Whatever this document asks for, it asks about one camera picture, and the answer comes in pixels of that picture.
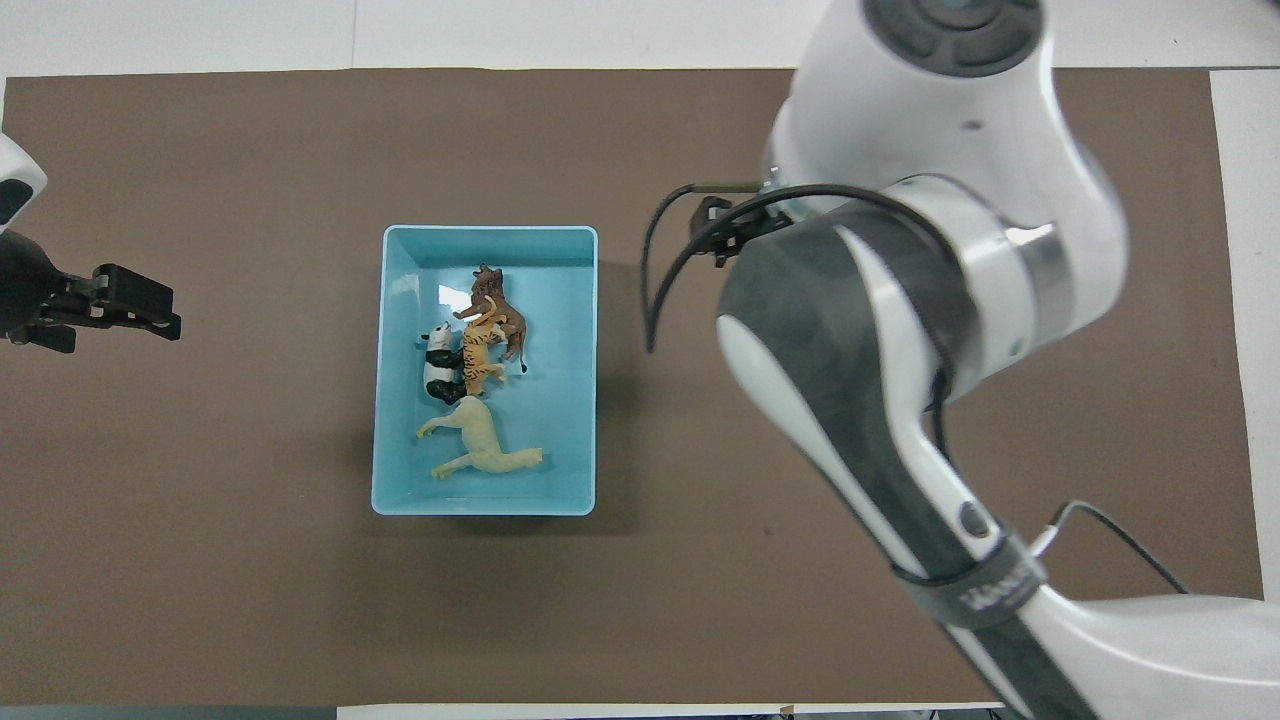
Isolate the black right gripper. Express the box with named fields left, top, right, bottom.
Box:
left=690, top=194, right=793, bottom=267

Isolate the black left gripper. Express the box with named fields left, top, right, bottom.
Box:
left=0, top=230, right=184, bottom=355

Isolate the brown lion toy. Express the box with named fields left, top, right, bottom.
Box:
left=452, top=263, right=530, bottom=375

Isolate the orange tiger toy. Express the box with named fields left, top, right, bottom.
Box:
left=457, top=310, right=510, bottom=399

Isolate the black and white panda toy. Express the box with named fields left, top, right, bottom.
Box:
left=420, top=320, right=468, bottom=407

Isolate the cream horse toy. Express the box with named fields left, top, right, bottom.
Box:
left=416, top=394, right=547, bottom=481

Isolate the light blue plastic storage box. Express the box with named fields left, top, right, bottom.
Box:
left=371, top=225, right=599, bottom=517

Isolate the brown table mat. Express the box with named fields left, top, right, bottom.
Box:
left=0, top=67, right=1267, bottom=707

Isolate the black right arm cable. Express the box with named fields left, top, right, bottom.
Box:
left=639, top=182, right=1193, bottom=597

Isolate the black velcro cable strap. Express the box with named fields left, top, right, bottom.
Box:
left=888, top=540, right=1048, bottom=632

